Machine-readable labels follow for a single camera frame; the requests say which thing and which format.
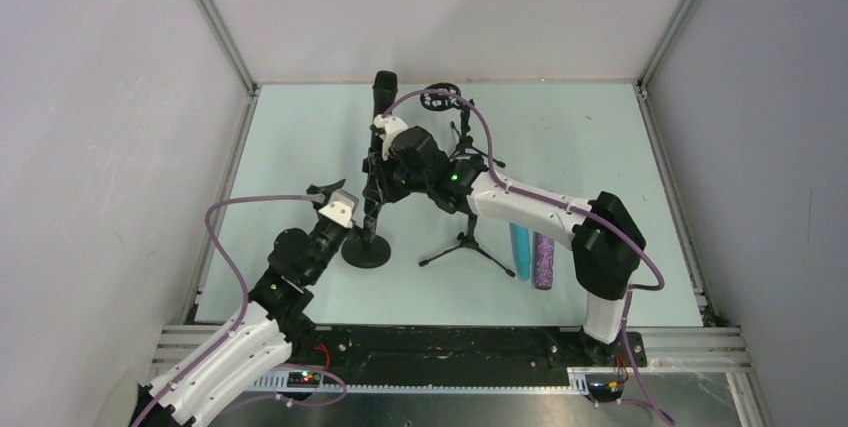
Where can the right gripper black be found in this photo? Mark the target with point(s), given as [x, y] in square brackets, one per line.
[375, 163]

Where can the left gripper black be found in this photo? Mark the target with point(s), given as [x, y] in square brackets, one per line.
[341, 230]

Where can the round base clip mic stand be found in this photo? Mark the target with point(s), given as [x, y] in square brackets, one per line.
[365, 249]

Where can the black microphone orange end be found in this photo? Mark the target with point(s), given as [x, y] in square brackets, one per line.
[384, 91]

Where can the tripod stand with double clamp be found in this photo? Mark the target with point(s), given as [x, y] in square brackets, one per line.
[468, 241]

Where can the teal blue microphone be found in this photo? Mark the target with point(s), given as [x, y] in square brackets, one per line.
[521, 250]

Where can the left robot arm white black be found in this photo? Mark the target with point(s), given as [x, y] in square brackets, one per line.
[263, 331]

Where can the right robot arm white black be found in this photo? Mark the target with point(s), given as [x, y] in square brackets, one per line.
[604, 240]

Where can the purple glitter microphone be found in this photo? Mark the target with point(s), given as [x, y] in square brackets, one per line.
[543, 267]

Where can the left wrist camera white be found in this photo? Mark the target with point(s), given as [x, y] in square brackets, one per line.
[340, 208]

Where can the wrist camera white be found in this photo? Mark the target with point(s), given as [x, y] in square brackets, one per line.
[340, 208]
[387, 128]

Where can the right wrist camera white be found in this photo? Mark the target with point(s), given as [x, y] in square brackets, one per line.
[387, 128]

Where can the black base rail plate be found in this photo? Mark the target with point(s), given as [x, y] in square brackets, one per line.
[406, 357]

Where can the left aluminium frame post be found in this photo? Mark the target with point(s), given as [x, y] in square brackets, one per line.
[227, 44]

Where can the aluminium frame post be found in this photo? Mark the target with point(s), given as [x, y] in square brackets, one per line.
[678, 20]
[227, 44]

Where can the right aluminium frame post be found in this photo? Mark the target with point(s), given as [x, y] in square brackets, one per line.
[678, 20]

